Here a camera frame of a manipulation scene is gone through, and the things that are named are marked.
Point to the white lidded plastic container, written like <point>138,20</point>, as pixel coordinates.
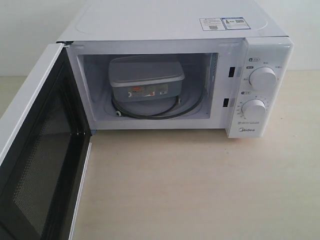
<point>145,77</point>

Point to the white microwave door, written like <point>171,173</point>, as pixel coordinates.
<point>44,151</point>

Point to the white Midea microwave body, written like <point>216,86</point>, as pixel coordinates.
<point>104,30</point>

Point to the glass turntable plate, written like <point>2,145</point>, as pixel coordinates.
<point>192,95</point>

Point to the white lower timer knob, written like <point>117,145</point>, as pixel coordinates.
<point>253,109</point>

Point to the white info sticker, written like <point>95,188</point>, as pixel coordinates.
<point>212,24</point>

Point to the white upper power knob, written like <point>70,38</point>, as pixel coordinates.
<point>263,79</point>

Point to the blue energy label sticker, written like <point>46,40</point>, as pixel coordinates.
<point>235,23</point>

